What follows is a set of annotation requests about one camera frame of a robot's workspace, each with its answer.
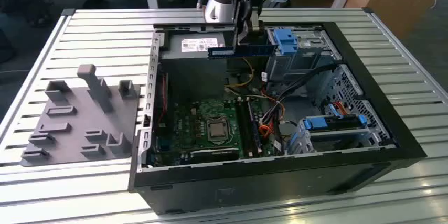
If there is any green motherboard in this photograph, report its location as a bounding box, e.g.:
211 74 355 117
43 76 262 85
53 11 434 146
153 95 281 161

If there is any black empty RAM slot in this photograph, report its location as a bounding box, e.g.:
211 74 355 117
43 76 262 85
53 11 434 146
233 97 247 158

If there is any black open PC case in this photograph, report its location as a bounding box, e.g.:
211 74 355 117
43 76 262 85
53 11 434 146
127 20 427 216

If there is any yellow wire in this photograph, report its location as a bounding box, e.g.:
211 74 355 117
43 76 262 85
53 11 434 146
222 57 255 89

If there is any orange wire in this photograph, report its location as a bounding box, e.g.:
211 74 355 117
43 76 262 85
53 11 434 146
257 124 277 141

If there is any black expansion slot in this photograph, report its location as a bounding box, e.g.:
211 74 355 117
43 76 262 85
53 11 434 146
187 147 241 161

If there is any silver CPU in socket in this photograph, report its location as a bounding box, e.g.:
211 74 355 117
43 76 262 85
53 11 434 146
205 121 230 142

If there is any thick black cable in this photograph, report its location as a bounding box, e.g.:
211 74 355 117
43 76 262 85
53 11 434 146
263 63 342 104

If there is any metal drive cage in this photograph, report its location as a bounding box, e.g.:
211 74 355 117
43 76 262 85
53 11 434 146
263 26 345 84

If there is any grey parts rack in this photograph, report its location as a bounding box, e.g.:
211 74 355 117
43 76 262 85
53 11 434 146
19 63 142 167

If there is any grey power supply unit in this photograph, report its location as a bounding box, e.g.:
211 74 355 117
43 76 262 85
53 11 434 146
159 33 229 61

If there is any red wire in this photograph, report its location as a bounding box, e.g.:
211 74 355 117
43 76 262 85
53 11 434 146
155 70 169 127

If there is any blue drive carrier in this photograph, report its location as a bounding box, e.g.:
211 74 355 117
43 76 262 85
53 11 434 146
273 28 298 56

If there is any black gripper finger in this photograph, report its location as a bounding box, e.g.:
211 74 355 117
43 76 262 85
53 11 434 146
249 5 269 34
231 0 253 47

